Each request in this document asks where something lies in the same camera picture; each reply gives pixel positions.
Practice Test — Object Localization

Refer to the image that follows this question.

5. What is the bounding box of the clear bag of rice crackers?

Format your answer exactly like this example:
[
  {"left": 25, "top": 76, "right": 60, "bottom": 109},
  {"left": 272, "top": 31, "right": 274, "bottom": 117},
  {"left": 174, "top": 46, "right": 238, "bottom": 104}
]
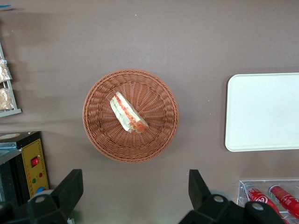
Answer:
[
  {"left": 0, "top": 87, "right": 15, "bottom": 111},
  {"left": 0, "top": 58, "right": 13, "bottom": 84}
]

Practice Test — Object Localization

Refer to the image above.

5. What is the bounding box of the brown round wicker basket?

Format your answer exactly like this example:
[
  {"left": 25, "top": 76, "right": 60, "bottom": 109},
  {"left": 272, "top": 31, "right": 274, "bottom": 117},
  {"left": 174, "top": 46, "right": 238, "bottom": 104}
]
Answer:
[{"left": 82, "top": 68, "right": 180, "bottom": 164}]

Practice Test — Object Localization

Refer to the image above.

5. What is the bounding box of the clear acrylic bottle rack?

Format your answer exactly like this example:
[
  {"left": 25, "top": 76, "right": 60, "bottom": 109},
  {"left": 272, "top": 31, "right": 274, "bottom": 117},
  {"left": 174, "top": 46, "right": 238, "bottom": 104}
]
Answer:
[{"left": 236, "top": 179, "right": 299, "bottom": 224}]

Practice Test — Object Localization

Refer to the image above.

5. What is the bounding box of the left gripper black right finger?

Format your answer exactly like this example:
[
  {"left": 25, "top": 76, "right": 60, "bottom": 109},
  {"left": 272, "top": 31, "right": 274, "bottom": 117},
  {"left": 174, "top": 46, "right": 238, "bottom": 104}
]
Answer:
[{"left": 178, "top": 169, "right": 248, "bottom": 224}]

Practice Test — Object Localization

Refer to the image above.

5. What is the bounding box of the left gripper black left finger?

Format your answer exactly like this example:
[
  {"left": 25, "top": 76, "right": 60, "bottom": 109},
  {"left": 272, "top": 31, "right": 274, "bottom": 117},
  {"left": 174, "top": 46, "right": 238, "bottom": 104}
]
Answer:
[{"left": 27, "top": 169, "right": 84, "bottom": 224}]

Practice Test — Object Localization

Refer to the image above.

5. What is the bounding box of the red cola bottle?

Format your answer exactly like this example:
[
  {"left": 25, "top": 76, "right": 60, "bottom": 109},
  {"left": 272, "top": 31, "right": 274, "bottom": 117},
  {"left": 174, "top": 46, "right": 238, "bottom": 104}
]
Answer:
[
  {"left": 244, "top": 187, "right": 292, "bottom": 224},
  {"left": 268, "top": 185, "right": 299, "bottom": 220}
]

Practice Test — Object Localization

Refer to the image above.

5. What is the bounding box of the triangle sandwich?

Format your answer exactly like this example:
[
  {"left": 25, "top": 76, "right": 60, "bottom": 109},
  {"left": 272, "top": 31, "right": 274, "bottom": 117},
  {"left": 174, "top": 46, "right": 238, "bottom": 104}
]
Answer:
[{"left": 109, "top": 91, "right": 150, "bottom": 135}]

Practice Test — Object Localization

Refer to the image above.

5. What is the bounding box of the beige rectangular tray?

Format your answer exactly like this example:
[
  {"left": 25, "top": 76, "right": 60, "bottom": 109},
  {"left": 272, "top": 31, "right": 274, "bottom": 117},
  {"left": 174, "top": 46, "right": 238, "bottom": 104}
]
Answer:
[{"left": 224, "top": 72, "right": 299, "bottom": 153}]

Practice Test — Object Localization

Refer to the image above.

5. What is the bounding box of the black food warmer machine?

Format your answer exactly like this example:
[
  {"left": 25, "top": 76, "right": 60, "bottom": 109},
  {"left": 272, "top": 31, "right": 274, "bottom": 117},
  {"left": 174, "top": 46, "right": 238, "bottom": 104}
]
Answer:
[{"left": 0, "top": 131, "right": 50, "bottom": 207}]

